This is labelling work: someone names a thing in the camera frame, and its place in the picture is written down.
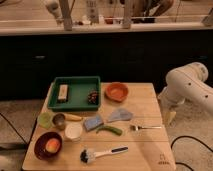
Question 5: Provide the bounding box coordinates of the silver metal fork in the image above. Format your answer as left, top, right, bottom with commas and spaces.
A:
130, 125, 162, 131

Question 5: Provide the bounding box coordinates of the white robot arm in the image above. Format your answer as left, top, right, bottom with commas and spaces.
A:
158, 62, 213, 125

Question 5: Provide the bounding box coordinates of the white paper cup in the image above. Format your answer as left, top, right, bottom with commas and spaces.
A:
65, 123, 83, 141

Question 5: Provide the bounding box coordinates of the small metal cup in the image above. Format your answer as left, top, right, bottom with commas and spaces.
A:
52, 113, 66, 130

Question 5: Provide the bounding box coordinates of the grey blue cloth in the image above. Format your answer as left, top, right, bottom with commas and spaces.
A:
107, 108, 133, 122

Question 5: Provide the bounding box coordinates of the green pepper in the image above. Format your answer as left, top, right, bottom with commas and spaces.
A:
96, 125, 123, 136

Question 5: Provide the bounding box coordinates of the orange bowl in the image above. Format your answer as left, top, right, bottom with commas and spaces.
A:
105, 82, 129, 102

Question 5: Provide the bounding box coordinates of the blue sponge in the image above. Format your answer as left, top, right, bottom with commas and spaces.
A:
84, 115, 104, 131

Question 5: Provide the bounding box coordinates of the dark pine cone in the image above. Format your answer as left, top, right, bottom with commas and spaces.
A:
87, 91, 98, 104

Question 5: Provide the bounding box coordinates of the green plastic tray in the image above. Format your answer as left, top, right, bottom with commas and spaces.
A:
47, 76, 101, 112

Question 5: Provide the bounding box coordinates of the wooden block in tray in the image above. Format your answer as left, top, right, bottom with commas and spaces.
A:
57, 84, 68, 102

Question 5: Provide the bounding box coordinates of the yellow orange fruit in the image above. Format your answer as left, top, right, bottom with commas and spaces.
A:
45, 138, 60, 153

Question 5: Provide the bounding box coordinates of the dark red bowl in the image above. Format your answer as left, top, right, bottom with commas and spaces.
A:
34, 132, 62, 160

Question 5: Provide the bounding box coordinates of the black cable right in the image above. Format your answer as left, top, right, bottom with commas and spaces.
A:
170, 134, 213, 171

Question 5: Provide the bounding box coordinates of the black cable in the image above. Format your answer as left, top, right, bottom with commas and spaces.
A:
0, 111, 29, 151
170, 134, 213, 171

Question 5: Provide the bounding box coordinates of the black cable left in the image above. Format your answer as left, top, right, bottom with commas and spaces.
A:
0, 111, 29, 151

